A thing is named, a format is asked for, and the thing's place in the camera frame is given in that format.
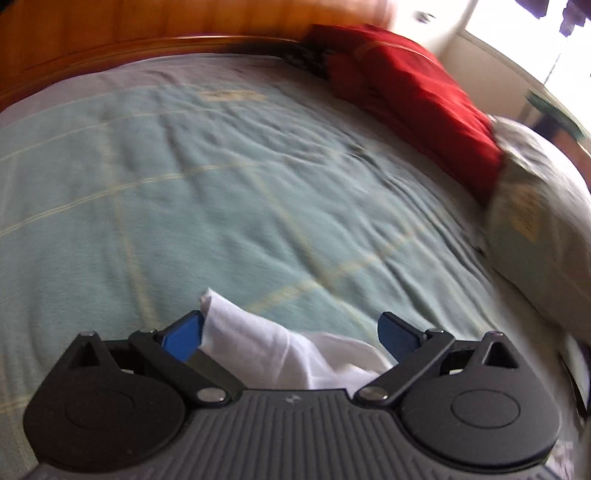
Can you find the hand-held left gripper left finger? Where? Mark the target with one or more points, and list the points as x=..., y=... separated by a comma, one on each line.
x=182, y=337

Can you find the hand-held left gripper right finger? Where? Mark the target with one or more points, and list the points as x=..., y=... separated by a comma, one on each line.
x=399, y=336

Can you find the white printed t-shirt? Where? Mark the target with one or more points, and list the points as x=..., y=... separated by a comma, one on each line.
x=277, y=341

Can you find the green checked blanket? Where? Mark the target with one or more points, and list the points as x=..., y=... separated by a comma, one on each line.
x=207, y=194

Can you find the grey green pillow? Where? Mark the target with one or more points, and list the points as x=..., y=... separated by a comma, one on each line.
x=540, y=221

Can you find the red pillow at left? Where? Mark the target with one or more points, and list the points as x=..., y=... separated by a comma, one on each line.
x=415, y=92

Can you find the green stand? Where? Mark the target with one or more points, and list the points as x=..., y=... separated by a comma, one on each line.
x=554, y=110

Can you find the dark patterned cloth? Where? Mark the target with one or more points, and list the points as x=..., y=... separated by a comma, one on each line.
x=307, y=60

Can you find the wooden headboard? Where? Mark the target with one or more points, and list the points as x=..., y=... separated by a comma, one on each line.
x=138, y=27

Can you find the window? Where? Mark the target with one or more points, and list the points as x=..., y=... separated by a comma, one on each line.
x=508, y=27

